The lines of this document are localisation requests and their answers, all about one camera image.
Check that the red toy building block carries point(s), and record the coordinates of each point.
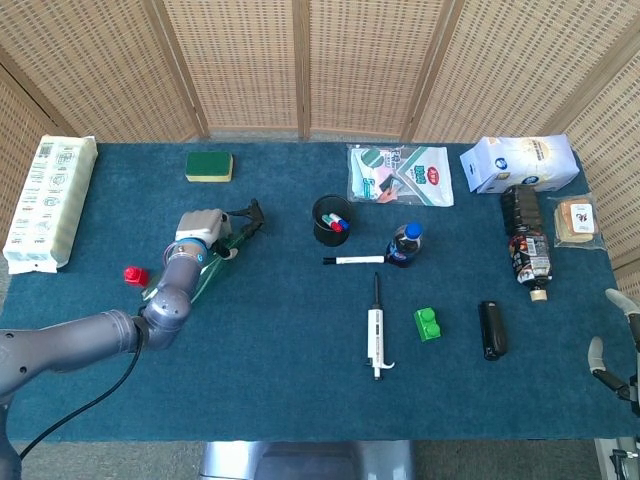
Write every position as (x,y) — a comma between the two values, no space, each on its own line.
(136,276)

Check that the green toy building block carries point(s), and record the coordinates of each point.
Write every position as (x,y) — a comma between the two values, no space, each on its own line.
(427,326)

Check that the cola bottle with blue cap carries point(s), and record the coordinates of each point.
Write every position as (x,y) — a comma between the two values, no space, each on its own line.
(402,247)

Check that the packaged bread slice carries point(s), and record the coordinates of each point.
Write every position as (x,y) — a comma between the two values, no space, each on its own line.
(576,222)

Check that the red capped marker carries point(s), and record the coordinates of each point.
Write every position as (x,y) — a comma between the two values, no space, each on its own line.
(336,226)

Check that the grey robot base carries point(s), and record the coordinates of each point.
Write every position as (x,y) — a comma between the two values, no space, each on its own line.
(300,460)

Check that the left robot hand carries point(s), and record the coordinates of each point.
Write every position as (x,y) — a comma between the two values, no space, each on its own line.
(200,225)

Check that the black object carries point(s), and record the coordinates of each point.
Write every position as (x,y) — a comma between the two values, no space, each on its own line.
(527,235)

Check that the woven bamboo folding screen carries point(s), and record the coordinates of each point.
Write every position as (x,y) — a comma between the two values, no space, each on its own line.
(350,60)

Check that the green transparent spray bottle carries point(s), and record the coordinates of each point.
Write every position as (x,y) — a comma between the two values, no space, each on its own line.
(246,234)

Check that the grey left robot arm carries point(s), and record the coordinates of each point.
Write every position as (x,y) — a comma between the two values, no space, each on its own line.
(75,340)

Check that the green and yellow sponge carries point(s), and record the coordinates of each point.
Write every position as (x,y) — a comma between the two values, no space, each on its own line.
(209,166)

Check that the white laboratory pipette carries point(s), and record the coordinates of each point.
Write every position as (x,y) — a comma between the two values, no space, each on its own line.
(375,330)

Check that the long cream plastic package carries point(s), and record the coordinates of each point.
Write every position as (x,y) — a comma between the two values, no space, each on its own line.
(50,200)

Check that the black oblong case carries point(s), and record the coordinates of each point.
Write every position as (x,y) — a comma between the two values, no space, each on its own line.
(494,332)

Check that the grey metal stand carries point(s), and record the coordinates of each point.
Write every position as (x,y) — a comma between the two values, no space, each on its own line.
(617,457)

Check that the black capped whiteboard marker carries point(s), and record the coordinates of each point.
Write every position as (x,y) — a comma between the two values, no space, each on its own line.
(357,259)

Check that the black mesh pen holder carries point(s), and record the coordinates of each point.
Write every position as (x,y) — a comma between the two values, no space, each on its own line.
(327,239)

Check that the blue capped marker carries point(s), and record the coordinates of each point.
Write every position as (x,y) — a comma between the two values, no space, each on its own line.
(344,223)

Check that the blue table cloth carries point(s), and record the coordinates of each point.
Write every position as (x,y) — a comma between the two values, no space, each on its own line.
(280,380)

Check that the packaged cleaning cloth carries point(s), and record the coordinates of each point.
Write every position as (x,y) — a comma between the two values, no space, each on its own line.
(425,175)

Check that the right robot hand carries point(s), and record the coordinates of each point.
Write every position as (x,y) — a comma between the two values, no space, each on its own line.
(632,360)

